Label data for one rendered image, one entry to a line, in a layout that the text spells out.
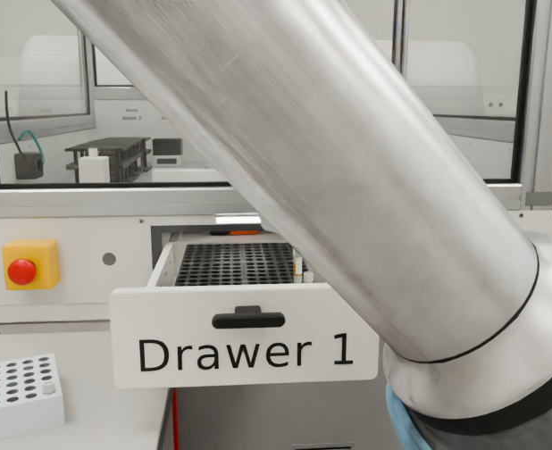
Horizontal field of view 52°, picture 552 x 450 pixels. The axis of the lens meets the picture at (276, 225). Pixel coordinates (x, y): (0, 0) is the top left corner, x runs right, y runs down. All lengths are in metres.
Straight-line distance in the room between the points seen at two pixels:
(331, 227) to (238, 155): 0.05
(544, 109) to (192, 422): 0.80
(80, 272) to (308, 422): 0.48
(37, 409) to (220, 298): 0.25
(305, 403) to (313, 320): 0.46
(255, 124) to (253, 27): 0.03
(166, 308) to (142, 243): 0.34
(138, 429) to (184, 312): 0.16
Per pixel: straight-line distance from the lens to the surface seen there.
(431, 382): 0.28
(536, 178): 1.04
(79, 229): 0.96
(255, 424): 1.08
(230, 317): 0.58
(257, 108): 0.20
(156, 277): 0.78
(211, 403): 1.05
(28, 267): 0.92
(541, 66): 1.04
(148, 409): 0.73
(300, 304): 0.61
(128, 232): 0.94
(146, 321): 0.62
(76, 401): 0.77
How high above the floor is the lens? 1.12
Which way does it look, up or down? 12 degrees down
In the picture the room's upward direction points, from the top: straight up
